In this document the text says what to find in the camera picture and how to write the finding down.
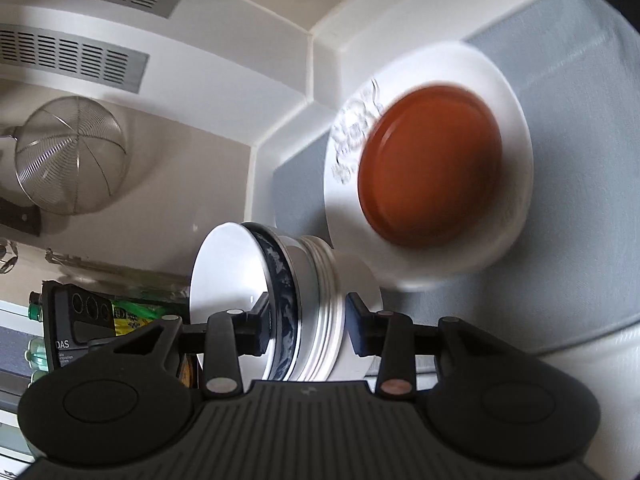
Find hanging metal utensil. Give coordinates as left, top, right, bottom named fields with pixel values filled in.
left=0, top=238, right=20, bottom=275

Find grey fabric mat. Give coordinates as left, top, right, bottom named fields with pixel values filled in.
left=272, top=0, right=640, bottom=359

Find plain white bowl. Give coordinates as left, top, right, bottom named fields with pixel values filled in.
left=327, top=247, right=385, bottom=378

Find steel mesh strainer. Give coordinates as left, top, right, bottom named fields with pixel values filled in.
left=0, top=95, right=132, bottom=217

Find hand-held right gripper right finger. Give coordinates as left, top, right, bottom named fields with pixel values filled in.
left=346, top=292, right=523, bottom=399

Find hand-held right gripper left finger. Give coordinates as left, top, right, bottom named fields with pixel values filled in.
left=89, top=292, right=274, bottom=397

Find white floral plate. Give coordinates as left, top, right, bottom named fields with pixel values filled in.
left=322, top=41, right=535, bottom=293

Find clear green bottle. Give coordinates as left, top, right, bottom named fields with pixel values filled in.
left=26, top=337, right=54, bottom=386

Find green yellow packet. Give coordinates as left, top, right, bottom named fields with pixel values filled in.
left=111, top=287, right=192, bottom=337

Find brown round plate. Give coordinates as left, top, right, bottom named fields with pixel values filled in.
left=356, top=85, right=502, bottom=248

